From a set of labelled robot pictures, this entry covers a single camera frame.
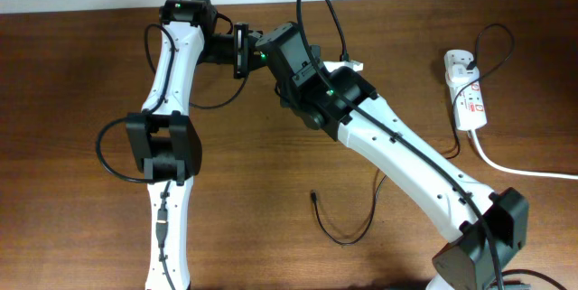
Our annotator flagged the black USB charging cable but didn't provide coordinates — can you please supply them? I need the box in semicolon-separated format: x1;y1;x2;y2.
310;23;516;247

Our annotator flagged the white power strip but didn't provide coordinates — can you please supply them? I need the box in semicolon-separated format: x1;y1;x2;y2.
443;50;487;131

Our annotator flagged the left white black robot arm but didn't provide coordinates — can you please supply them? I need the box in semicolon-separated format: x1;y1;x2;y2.
126;0;265;289

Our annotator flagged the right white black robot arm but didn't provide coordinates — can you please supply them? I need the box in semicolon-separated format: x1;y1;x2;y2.
255;23;529;289

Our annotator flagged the white USB charger plug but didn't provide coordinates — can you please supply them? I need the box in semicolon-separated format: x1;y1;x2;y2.
446;64;480;87

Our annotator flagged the white power strip cord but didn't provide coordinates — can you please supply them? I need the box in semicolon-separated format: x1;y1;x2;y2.
467;129;578;181

